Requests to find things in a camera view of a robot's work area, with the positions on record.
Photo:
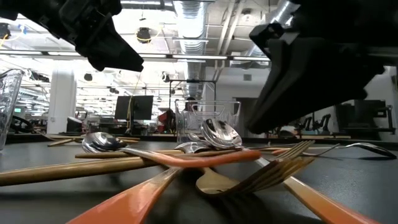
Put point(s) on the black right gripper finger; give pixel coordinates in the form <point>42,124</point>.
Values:
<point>311,87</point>
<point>264,32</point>

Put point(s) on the white column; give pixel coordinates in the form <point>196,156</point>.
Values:
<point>62,99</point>

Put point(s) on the long ceiling light bar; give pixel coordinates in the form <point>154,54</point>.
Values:
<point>199,57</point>

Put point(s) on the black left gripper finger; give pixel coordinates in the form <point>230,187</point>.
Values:
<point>109,53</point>

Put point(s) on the gold fork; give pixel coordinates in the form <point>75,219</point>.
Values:
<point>217,185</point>
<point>298,148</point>

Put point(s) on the black monitor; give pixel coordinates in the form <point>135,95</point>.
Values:
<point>141,107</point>

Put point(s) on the wide silver ventilation duct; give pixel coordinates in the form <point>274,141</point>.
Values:
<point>191,31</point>

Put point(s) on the black table mat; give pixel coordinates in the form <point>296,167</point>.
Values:
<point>46,205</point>

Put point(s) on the narrow silver ventilation duct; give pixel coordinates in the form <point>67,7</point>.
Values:
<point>281,14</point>

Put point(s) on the person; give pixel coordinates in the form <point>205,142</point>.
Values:
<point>190,104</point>

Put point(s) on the black equipment rack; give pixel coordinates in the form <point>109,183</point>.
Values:
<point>367,113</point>

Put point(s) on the red machine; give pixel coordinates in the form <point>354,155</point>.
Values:
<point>164,119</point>

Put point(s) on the gold knife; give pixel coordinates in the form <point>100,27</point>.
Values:
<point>124,139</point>
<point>62,172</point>
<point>65,142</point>

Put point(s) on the black background robot arm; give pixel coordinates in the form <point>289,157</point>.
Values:
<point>325,120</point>

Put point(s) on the grey wall vent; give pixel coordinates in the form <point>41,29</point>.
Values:
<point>247,77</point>

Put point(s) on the clear plastic bin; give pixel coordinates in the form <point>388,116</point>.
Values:
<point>183,118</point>
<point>11,102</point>

